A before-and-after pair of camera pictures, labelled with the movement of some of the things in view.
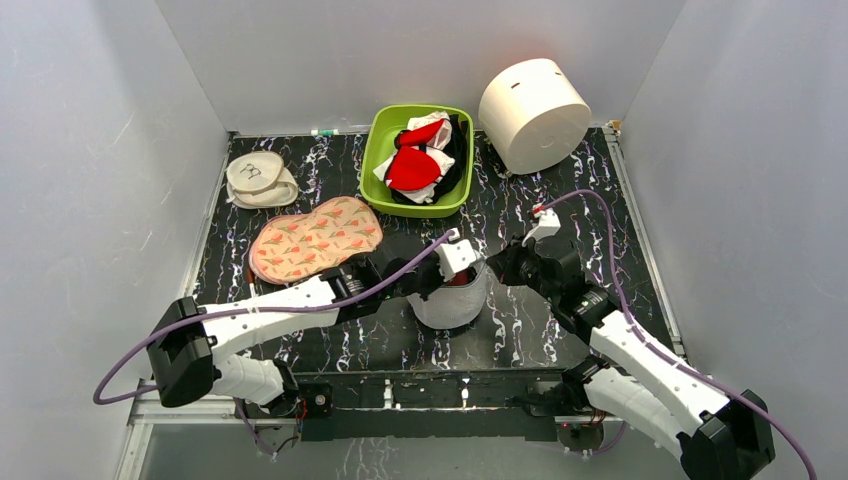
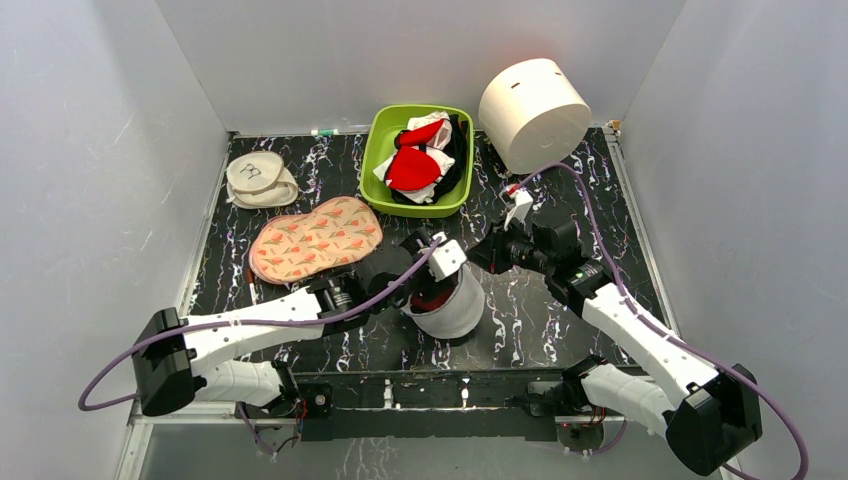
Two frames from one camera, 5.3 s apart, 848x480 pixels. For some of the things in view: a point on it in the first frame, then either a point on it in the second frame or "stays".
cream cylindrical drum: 533,117 stays
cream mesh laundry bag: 258,179 stays
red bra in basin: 410,167 stays
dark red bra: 459,279 -> 430,302
